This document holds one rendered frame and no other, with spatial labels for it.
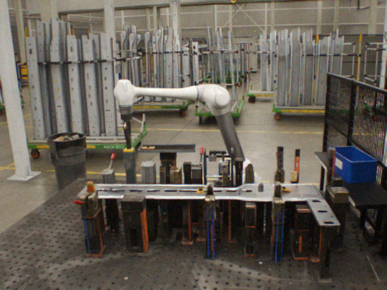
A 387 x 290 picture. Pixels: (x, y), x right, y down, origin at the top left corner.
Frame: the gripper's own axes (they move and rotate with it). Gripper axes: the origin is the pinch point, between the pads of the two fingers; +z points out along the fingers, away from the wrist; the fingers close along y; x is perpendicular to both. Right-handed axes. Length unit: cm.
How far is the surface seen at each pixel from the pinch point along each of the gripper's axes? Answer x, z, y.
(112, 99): -124, 25, -367
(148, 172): 16.7, 12.1, 21.5
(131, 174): 0.7, 20.1, 2.9
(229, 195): 65, 19, 40
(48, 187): -175, 119, -209
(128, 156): 0.3, 7.5, 3.5
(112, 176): -6.8, 15.7, 20.0
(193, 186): 45, 19, 27
